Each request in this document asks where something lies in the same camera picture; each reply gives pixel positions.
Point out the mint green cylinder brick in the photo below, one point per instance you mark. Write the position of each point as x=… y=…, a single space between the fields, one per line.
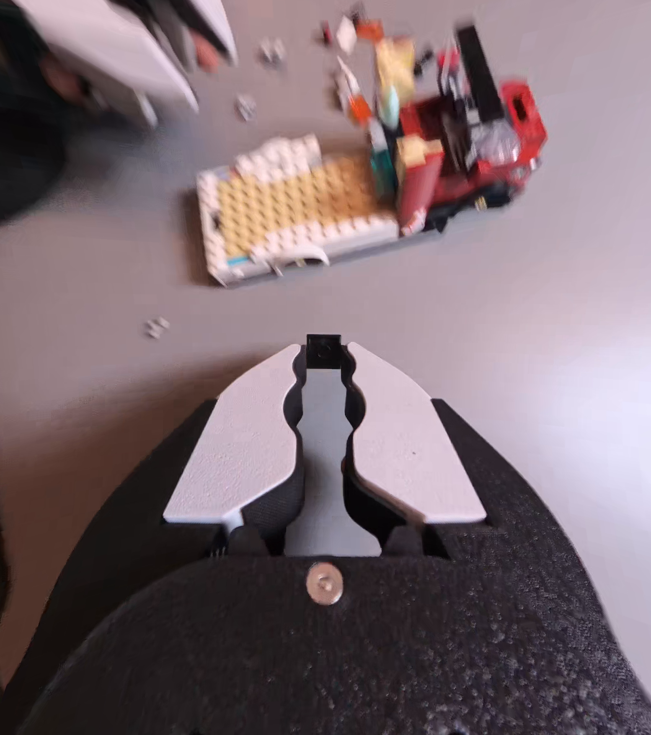
x=389 y=106

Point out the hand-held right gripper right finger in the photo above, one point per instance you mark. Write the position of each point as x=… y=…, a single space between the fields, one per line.
x=411 y=453

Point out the grey desk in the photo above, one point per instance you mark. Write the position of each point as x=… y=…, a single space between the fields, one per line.
x=532 y=344

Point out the transparent orange brick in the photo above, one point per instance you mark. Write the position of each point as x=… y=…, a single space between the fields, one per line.
x=360 y=109
x=368 y=28

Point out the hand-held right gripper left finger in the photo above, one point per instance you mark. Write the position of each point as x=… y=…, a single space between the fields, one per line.
x=239 y=453

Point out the white tile brick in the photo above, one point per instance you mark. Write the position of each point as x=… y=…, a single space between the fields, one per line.
x=345 y=34

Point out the grey tap brick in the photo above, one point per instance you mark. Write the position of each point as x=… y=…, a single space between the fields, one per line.
x=156 y=327

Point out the person's left hand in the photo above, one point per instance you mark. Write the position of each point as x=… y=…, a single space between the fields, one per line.
x=61 y=80

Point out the small grey round brick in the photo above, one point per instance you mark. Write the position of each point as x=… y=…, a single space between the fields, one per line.
x=245 y=106

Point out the transparent teal brick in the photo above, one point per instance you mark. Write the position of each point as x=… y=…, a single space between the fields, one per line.
x=382 y=166

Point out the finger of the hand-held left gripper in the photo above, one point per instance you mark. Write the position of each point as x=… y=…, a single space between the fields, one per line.
x=219 y=28
x=107 y=46

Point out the toy brick camper van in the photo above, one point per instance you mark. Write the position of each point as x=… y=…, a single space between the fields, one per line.
x=302 y=195

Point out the white slope brick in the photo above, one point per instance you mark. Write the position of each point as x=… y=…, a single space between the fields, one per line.
x=348 y=80

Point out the black square tile brick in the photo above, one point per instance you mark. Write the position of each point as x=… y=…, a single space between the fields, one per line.
x=323 y=351

